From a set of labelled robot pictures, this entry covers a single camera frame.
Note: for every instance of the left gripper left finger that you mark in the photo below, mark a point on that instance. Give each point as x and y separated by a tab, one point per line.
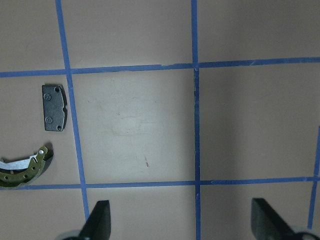
98	225

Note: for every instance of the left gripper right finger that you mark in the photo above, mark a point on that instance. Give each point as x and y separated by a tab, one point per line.
267	224

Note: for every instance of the olive brake shoe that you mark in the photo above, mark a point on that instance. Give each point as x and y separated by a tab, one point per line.
21	172

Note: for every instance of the black brake pad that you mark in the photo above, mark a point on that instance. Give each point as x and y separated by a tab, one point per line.
54	107

